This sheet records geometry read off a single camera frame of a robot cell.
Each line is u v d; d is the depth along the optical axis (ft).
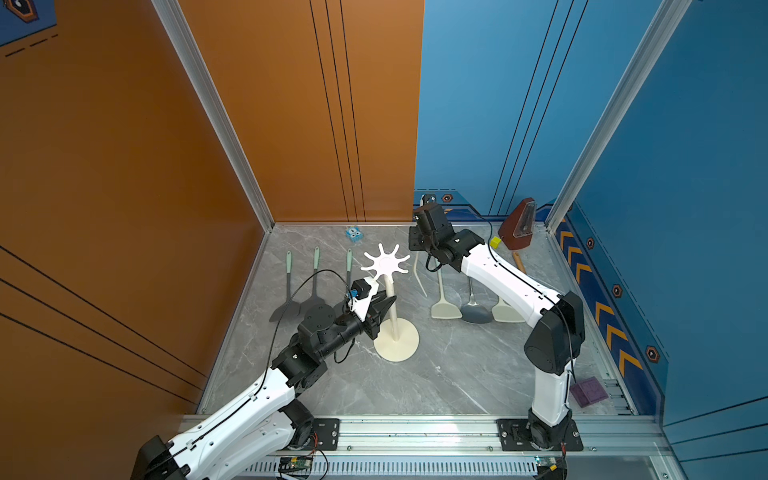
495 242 3.68
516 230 3.55
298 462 2.36
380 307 2.06
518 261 3.55
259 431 1.88
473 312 3.04
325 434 2.41
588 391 2.48
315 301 3.21
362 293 1.85
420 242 2.47
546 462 2.37
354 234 3.80
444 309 3.11
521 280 1.71
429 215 2.07
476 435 2.47
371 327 1.99
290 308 3.23
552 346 1.54
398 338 2.92
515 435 2.38
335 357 2.08
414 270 2.90
